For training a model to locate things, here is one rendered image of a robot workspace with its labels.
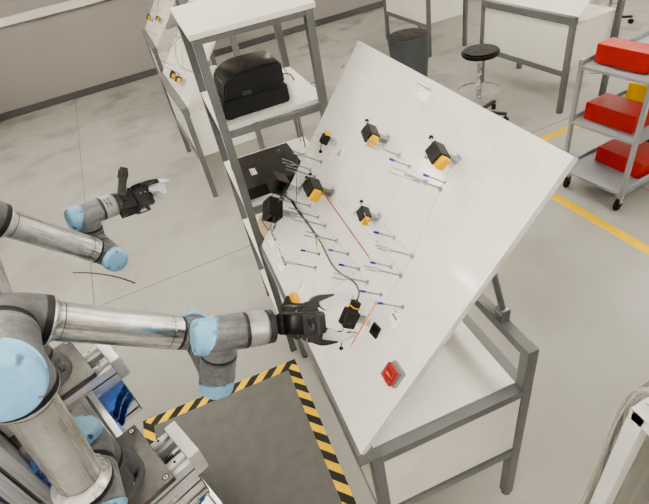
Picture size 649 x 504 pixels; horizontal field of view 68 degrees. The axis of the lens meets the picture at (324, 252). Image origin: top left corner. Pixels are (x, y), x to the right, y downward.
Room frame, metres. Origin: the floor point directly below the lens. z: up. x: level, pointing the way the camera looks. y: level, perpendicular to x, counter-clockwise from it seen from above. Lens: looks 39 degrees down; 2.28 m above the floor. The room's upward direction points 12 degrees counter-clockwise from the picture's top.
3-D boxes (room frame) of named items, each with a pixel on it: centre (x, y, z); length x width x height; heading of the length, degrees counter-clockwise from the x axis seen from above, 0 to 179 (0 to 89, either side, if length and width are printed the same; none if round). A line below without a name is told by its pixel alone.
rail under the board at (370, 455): (1.32, 0.14, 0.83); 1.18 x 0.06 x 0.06; 13
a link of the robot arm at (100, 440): (0.65, 0.63, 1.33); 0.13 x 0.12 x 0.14; 24
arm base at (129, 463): (0.66, 0.63, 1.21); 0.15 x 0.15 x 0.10
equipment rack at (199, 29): (2.27, 0.15, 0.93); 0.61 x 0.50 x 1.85; 13
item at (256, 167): (2.20, 0.20, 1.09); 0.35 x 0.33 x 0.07; 13
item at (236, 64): (2.16, 0.18, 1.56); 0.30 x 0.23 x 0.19; 105
